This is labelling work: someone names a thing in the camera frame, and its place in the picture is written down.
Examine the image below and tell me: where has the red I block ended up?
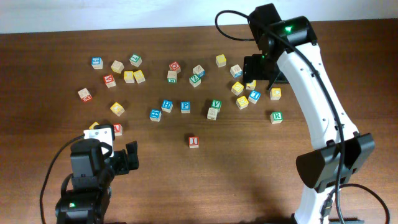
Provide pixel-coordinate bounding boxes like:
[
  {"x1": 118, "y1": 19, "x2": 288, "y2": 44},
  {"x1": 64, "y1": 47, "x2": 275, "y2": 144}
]
[{"x1": 188, "y1": 136, "x2": 199, "y2": 149}]

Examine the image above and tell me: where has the yellow block lower left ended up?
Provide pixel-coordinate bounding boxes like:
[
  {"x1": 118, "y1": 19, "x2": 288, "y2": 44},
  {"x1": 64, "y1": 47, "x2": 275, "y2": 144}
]
[{"x1": 89, "y1": 121, "x2": 100, "y2": 129}]

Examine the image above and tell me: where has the blue block right cluster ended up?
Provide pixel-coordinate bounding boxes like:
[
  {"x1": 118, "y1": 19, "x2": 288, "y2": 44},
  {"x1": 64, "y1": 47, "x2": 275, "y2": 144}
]
[{"x1": 248, "y1": 90, "x2": 261, "y2": 104}]

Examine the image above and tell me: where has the green L block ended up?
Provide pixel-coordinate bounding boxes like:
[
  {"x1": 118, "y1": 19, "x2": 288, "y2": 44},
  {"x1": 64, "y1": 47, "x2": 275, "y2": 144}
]
[{"x1": 129, "y1": 54, "x2": 142, "y2": 67}]

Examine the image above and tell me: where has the green Z block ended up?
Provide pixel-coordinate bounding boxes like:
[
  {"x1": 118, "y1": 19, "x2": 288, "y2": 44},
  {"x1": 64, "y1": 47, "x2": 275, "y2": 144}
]
[{"x1": 189, "y1": 74, "x2": 201, "y2": 88}]

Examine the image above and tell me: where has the yellow C block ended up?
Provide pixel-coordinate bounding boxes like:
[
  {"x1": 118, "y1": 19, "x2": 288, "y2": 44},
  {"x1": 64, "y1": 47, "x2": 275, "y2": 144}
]
[{"x1": 270, "y1": 88, "x2": 282, "y2": 100}]

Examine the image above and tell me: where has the red number block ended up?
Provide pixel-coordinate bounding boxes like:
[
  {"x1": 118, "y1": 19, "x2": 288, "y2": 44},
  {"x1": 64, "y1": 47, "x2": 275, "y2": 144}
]
[{"x1": 169, "y1": 61, "x2": 181, "y2": 73}]

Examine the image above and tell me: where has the wooden block blue edge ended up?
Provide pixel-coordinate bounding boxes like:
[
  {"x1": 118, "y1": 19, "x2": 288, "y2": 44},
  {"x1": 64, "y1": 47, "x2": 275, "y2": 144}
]
[{"x1": 230, "y1": 64, "x2": 243, "y2": 78}]

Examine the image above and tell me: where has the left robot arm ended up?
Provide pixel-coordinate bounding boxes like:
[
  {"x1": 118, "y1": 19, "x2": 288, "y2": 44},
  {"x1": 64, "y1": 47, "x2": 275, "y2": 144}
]
[{"x1": 55, "y1": 124, "x2": 139, "y2": 224}]

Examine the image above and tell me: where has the yellow block pair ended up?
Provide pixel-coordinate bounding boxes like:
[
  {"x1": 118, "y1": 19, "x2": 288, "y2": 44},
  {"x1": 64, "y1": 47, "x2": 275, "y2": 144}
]
[
  {"x1": 124, "y1": 71, "x2": 135, "y2": 83},
  {"x1": 133, "y1": 70, "x2": 146, "y2": 83}
]

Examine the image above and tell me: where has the yellow block mid left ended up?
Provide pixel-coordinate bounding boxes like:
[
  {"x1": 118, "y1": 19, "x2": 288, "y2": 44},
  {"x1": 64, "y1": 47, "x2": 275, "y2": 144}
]
[{"x1": 110, "y1": 102, "x2": 125, "y2": 116}]

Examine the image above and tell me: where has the wooden block red side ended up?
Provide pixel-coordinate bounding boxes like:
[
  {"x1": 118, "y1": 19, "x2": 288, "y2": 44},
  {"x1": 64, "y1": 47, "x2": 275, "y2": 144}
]
[{"x1": 78, "y1": 88, "x2": 93, "y2": 102}]

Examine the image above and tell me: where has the wooden block blue side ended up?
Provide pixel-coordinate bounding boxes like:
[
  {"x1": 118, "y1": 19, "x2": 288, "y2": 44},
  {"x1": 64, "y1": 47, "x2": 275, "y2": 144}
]
[{"x1": 193, "y1": 65, "x2": 205, "y2": 78}]

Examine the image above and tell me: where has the blue H block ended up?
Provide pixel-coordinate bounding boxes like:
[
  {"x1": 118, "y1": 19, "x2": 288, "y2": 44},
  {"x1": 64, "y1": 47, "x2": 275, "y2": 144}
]
[{"x1": 161, "y1": 100, "x2": 173, "y2": 113}]

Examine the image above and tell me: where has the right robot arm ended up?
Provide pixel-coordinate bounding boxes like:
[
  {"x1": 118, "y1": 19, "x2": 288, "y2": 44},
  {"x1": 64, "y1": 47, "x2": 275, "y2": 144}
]
[{"x1": 243, "y1": 4, "x2": 375, "y2": 223}]

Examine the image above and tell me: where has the yellow block lower cluster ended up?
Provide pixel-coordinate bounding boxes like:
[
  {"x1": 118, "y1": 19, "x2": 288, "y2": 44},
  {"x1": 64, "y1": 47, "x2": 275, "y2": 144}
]
[{"x1": 236, "y1": 96, "x2": 249, "y2": 110}]

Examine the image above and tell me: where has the wooden block green side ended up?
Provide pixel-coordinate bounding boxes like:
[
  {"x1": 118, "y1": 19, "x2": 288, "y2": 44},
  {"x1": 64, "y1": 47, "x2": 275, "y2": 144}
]
[{"x1": 167, "y1": 71, "x2": 178, "y2": 83}]

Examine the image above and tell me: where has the green R block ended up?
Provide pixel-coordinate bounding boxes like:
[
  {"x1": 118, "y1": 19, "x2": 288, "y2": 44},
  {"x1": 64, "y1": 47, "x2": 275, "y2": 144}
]
[{"x1": 270, "y1": 111, "x2": 284, "y2": 124}]

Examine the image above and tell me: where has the blue P block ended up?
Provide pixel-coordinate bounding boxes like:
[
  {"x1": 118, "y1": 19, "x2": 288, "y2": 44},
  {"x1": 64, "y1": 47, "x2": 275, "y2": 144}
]
[{"x1": 180, "y1": 101, "x2": 191, "y2": 114}]

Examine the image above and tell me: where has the red A block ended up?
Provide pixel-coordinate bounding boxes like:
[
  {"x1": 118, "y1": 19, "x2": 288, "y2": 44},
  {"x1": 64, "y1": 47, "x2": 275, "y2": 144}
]
[{"x1": 113, "y1": 123, "x2": 123, "y2": 136}]

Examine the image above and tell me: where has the green V block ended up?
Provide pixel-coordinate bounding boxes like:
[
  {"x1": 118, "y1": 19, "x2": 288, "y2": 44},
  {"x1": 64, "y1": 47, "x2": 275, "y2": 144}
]
[{"x1": 211, "y1": 100, "x2": 222, "y2": 112}]

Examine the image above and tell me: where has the yellow block centre right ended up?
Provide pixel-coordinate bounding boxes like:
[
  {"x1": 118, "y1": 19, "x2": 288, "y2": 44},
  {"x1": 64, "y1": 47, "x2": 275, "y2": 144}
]
[{"x1": 231, "y1": 82, "x2": 244, "y2": 96}]

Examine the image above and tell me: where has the pale wooden block centre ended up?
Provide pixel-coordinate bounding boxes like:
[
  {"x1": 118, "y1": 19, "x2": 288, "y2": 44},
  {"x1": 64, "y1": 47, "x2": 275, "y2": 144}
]
[{"x1": 207, "y1": 108, "x2": 218, "y2": 120}]

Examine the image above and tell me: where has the blue block far left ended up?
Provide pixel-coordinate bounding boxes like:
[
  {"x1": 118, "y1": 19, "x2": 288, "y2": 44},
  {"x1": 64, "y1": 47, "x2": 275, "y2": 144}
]
[{"x1": 91, "y1": 57, "x2": 103, "y2": 70}]

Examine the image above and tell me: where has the yellow block top centre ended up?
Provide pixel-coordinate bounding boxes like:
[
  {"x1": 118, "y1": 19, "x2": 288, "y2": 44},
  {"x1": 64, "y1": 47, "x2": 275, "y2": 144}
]
[{"x1": 216, "y1": 54, "x2": 226, "y2": 67}]

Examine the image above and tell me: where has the yellow block left pair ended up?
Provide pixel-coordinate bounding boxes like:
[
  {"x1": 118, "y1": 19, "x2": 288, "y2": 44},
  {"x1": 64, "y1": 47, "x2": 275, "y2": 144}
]
[{"x1": 124, "y1": 71, "x2": 135, "y2": 83}]

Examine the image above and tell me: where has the yellow block upper right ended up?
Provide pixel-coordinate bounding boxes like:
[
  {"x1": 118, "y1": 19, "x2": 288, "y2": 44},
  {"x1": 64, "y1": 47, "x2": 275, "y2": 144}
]
[{"x1": 246, "y1": 80, "x2": 256, "y2": 90}]

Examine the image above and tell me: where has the plain wooden block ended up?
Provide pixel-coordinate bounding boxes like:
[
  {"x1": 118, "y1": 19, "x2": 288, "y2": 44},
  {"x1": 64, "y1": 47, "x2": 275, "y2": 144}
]
[{"x1": 111, "y1": 60, "x2": 124, "y2": 73}]

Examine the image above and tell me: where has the yellow block right pair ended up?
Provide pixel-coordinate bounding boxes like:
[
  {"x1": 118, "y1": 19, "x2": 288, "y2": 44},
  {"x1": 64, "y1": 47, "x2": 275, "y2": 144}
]
[{"x1": 133, "y1": 70, "x2": 146, "y2": 83}]

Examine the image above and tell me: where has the blue block lower centre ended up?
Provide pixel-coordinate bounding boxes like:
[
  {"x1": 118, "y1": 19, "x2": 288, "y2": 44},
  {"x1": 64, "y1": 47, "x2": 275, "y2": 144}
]
[{"x1": 149, "y1": 109, "x2": 162, "y2": 122}]

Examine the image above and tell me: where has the red block upper left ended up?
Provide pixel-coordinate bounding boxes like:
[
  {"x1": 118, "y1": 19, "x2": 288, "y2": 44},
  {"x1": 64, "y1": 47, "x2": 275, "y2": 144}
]
[{"x1": 103, "y1": 75, "x2": 116, "y2": 88}]

